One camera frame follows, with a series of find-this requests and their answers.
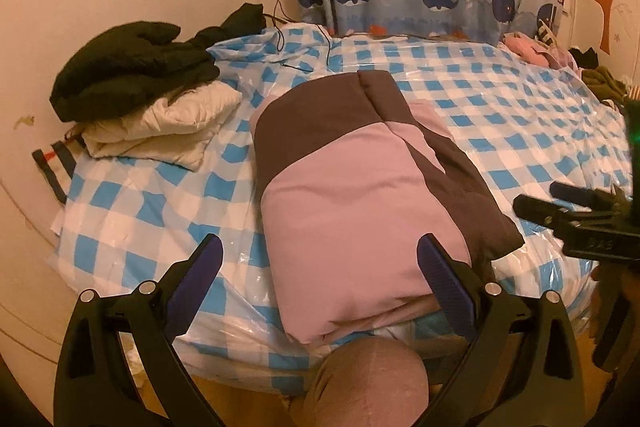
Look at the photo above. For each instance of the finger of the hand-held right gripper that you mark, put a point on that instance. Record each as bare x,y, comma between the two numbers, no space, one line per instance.
545,209
570,192

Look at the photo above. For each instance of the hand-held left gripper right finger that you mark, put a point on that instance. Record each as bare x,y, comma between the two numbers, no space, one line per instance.
445,279

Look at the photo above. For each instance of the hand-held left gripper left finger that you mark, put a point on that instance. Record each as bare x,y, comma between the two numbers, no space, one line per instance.
200,279

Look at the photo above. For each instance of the pink and brown jacket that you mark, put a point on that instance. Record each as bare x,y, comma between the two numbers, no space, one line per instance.
340,207

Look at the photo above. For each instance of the dark clothes pile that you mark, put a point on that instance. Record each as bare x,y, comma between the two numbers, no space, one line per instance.
602,79

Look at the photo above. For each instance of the pink clothes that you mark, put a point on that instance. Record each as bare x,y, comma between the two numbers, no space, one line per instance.
525,49

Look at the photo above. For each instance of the blue checkered plastic bed cover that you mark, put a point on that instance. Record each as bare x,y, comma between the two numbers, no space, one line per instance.
150,207

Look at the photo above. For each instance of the person's leg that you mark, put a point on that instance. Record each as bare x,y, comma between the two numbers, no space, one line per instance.
370,382

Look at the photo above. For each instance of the white padded jacket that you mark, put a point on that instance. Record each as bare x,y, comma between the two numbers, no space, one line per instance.
165,127

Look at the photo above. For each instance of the striped cloth item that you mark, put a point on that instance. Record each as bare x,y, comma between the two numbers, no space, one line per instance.
547,32

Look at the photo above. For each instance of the black padded jacket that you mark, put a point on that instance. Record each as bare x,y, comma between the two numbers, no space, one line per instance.
125,67

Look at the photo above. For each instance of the orange tree wall sticker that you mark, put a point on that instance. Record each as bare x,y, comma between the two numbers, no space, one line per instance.
606,7

